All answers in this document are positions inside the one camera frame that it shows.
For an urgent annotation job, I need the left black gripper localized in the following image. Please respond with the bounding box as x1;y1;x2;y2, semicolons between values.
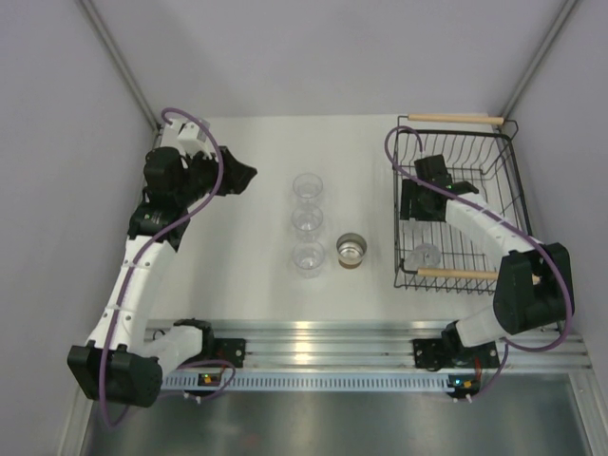
175;145;256;207

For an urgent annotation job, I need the black wire dish rack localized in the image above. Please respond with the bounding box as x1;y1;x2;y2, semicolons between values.
385;114;558;295

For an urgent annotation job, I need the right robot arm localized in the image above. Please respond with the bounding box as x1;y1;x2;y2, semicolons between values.
402;155;575;367

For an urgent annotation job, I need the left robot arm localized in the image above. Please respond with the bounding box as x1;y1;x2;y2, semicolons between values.
67;146;257;408

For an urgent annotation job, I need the steel cup cork base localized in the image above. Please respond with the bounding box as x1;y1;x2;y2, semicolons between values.
335;233;368;270

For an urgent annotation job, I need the clear plastic cup bottom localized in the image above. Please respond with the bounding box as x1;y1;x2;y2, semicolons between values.
292;241;326;278

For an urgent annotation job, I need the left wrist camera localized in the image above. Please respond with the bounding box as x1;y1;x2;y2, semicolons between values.
163;119;209;158

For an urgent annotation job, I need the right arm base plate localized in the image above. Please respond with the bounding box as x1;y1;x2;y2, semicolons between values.
412;338;473;371

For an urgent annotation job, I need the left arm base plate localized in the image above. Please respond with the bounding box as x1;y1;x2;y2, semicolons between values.
182;337;246;369

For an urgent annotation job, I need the aluminium mounting rail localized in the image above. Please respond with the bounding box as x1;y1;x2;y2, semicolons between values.
211;320;592;373

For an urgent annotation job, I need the slotted grey cable duct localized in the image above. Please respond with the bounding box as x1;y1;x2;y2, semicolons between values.
161;370;476;392

